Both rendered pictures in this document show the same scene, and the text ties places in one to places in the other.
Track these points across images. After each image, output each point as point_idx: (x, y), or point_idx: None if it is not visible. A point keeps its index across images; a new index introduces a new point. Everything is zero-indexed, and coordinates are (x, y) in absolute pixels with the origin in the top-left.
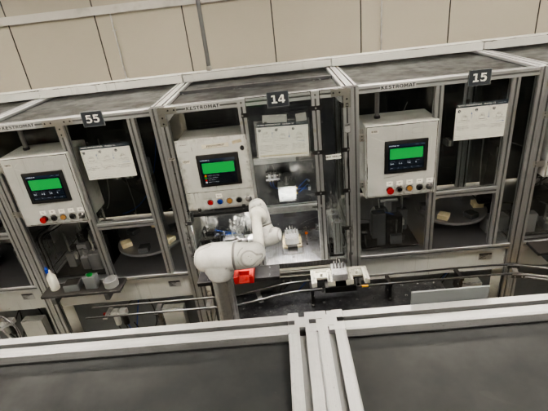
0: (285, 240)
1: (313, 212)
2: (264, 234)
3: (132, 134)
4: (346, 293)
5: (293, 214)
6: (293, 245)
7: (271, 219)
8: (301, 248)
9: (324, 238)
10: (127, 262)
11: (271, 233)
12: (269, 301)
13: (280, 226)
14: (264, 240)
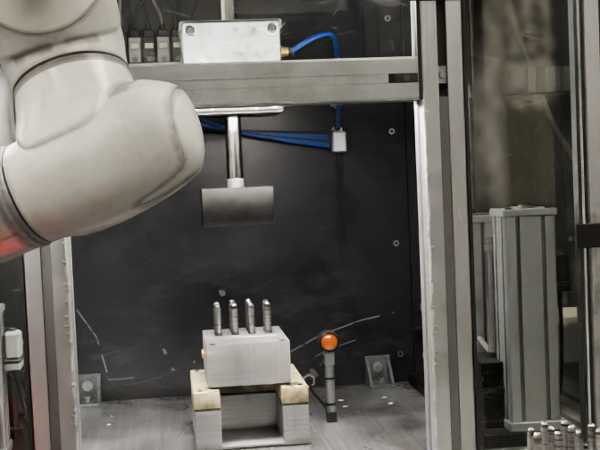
0: (211, 353)
1: (355, 287)
2: (75, 107)
3: None
4: None
5: (259, 209)
6: (255, 413)
7: (132, 320)
8: (304, 410)
9: (460, 303)
10: None
11: (129, 97)
12: None
13: (175, 363)
14: (70, 154)
